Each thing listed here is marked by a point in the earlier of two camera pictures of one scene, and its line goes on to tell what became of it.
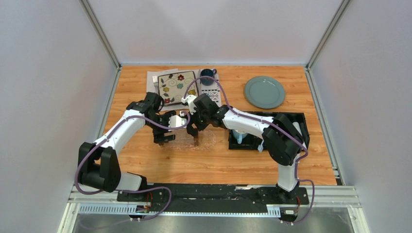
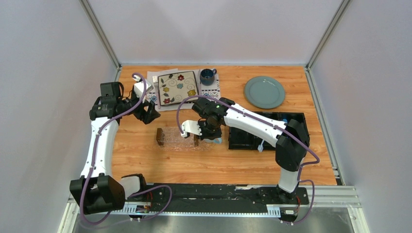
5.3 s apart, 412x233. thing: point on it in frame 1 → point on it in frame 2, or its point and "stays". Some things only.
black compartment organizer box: [252, 141] stays
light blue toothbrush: [260, 147] stays
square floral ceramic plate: [172, 87] stays
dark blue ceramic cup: [207, 72] stays
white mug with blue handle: [239, 136] → [216, 141]
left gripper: [159, 136] → [148, 116]
